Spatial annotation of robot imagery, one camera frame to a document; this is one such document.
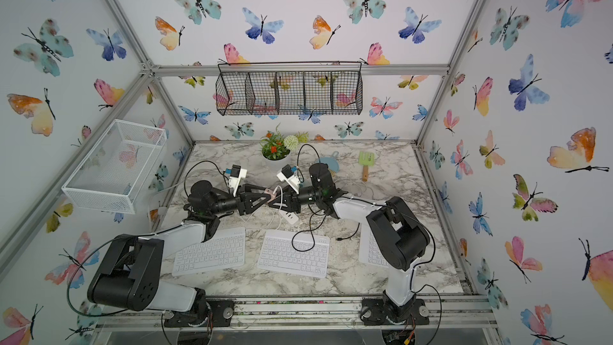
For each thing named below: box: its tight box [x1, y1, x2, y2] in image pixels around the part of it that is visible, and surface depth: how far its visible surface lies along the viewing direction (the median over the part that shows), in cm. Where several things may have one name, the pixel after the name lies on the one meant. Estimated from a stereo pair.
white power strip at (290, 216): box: [278, 209, 300, 225], surface depth 95 cm
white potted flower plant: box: [260, 122, 310, 168], surface depth 101 cm
